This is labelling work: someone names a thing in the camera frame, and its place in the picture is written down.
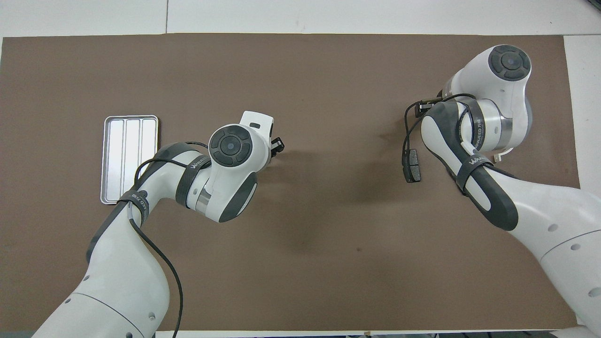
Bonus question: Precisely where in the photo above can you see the silver metal tray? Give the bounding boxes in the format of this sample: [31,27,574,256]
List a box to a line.
[100,115,159,205]

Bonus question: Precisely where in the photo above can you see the brown table mat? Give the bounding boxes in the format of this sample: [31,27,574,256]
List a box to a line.
[0,33,583,332]

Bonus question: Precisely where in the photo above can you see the dark grey rectangular brake pad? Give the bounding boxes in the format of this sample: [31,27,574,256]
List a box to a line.
[402,148,422,184]

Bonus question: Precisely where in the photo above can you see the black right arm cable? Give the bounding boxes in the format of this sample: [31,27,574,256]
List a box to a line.
[401,93,477,165]

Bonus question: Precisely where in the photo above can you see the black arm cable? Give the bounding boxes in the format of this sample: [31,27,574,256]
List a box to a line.
[401,93,477,165]
[128,141,209,338]

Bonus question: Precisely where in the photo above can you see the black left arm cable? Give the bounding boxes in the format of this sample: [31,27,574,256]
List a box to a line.
[128,141,209,338]

